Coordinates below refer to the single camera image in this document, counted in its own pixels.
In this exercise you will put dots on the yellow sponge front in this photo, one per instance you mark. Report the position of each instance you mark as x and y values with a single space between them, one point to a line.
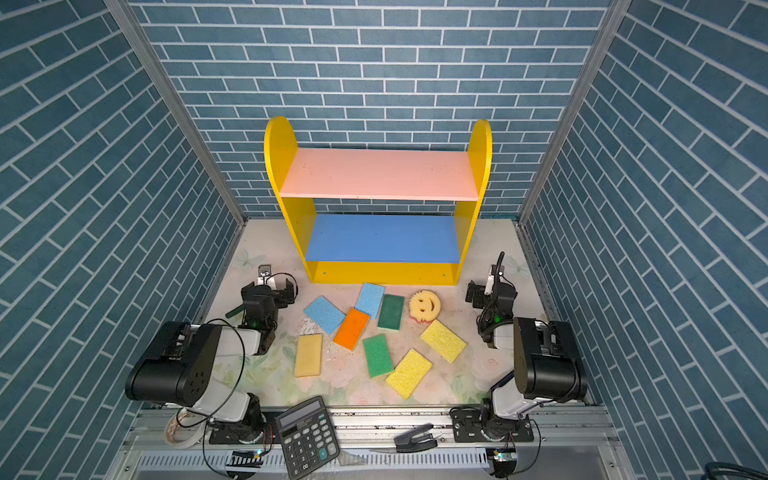
409 373

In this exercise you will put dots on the yellow smiley face sponge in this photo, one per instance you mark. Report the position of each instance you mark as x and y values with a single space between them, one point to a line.
424 306

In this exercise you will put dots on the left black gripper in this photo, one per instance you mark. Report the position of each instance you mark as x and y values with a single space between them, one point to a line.
257 298

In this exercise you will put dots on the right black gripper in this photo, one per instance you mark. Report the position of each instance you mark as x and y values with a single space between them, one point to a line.
480 294

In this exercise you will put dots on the green handled pliers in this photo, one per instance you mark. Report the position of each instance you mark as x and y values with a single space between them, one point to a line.
234 312

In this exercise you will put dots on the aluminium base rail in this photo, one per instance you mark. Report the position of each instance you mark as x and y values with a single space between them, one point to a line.
569 442

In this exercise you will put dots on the black binder clip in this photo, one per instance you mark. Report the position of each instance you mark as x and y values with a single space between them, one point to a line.
416 440

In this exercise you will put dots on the pale yellow sponge left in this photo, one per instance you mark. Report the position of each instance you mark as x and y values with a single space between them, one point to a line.
308 356

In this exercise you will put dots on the yellow sponge right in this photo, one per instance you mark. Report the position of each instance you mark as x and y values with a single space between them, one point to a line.
442 340

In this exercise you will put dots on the orange sponge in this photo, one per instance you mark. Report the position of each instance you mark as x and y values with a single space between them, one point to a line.
351 329

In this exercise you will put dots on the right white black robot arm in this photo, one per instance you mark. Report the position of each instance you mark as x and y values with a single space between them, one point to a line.
546 367

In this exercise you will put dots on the black desk calculator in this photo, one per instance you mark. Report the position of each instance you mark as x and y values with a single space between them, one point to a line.
307 437

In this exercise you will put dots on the dark green scrub sponge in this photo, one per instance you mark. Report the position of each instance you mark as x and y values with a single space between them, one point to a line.
391 312

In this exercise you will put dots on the bright green sponge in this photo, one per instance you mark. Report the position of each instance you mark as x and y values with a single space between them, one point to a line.
378 357

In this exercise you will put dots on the yellow pink blue shelf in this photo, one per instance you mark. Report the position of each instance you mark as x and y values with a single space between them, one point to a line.
389 249

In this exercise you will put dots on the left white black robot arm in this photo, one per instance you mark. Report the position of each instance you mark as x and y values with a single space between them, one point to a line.
198 367

